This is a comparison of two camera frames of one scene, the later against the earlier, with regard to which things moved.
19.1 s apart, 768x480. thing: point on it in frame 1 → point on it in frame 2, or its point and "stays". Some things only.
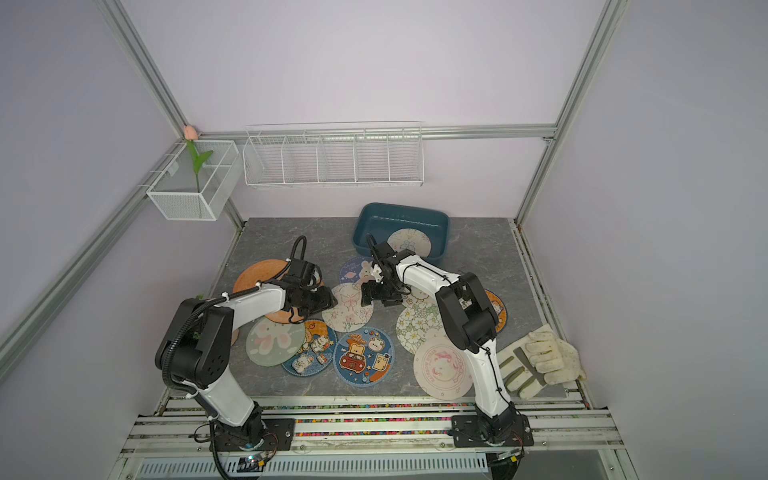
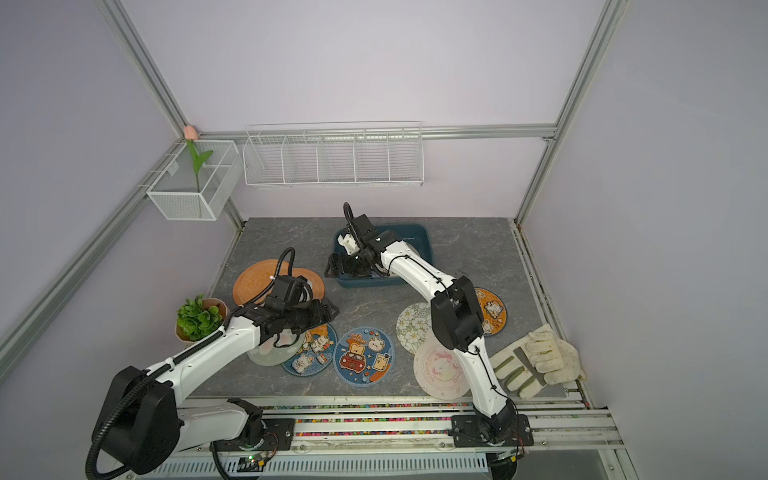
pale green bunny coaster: (270, 343) stays
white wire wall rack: (334, 154) stays
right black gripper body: (380, 291) → (353, 264)
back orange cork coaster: (259, 271) stays
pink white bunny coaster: (442, 370) stays
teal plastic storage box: (381, 220) → (416, 236)
